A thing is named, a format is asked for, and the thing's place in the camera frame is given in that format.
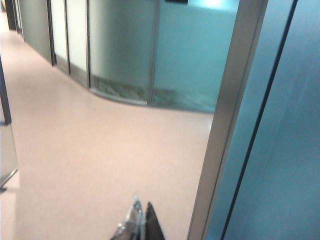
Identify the dark framed frosted glass door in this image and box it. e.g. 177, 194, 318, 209
46, 0, 91, 88

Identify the brushed grey metal wall panel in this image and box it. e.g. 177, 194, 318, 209
202, 0, 320, 240

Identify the curved frosted glass wall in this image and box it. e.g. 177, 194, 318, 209
87, 0, 240, 115

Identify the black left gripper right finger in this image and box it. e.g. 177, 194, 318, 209
144, 201, 166, 240

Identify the tape-wrapped black left gripper left finger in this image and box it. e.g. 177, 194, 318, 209
109, 193, 146, 240

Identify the dark metal pole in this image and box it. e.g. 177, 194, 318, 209
0, 56, 13, 126

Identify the grey metal corner post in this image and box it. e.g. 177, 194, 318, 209
186, 0, 269, 240

